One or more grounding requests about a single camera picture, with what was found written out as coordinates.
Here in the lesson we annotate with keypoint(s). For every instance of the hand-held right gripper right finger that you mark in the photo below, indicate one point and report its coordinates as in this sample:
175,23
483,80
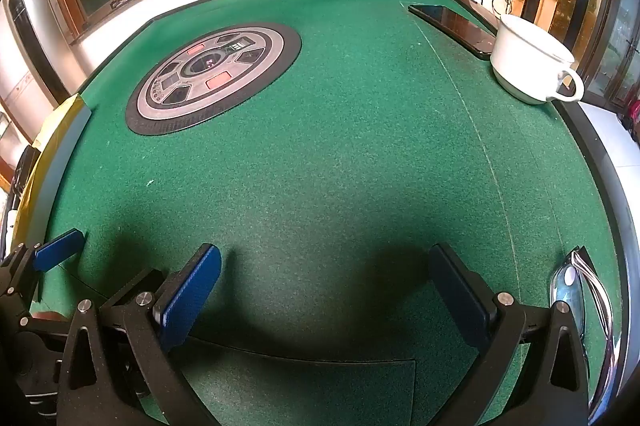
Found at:
457,296

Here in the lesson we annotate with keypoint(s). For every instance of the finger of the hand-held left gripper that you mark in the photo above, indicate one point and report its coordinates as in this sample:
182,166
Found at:
57,250
132,283

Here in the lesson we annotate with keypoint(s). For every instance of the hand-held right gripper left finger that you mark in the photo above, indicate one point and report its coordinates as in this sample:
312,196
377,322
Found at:
192,296

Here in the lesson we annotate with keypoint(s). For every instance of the yellow-taped cardboard box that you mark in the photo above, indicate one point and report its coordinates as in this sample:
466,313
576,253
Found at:
55,140

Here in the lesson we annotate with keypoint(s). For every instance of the chrome metal cup holder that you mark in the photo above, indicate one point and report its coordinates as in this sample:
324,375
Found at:
570,288

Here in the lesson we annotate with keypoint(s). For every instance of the round table control panel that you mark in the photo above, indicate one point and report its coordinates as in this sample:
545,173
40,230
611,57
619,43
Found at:
215,75

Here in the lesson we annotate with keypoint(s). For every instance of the white standing air conditioner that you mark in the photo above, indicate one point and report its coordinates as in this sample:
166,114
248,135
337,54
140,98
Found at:
35,20

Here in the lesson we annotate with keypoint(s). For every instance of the white cup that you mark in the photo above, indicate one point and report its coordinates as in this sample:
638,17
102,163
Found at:
525,60

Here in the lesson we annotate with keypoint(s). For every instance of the black smartphone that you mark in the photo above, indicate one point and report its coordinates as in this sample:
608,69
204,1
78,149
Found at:
450,23

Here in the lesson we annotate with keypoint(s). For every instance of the wooden glass-door cabinet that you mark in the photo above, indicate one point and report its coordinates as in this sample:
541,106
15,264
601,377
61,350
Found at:
615,30

